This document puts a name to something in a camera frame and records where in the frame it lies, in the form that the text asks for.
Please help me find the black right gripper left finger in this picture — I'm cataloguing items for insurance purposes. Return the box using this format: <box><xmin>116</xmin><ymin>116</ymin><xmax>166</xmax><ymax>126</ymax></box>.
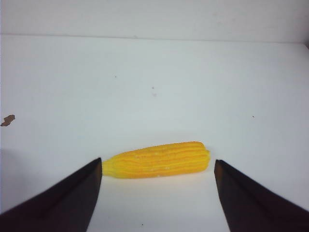
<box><xmin>0</xmin><ymin>158</ymin><xmax>102</xmax><ymax>232</ymax></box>

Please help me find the yellow corn cob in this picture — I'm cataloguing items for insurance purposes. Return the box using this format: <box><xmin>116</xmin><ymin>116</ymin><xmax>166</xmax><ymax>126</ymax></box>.
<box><xmin>101</xmin><ymin>142</ymin><xmax>211</xmax><ymax>179</ymax></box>

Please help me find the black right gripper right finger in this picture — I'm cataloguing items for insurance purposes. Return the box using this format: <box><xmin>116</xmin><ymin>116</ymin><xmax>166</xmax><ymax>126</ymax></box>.
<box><xmin>214</xmin><ymin>159</ymin><xmax>309</xmax><ymax>232</ymax></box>

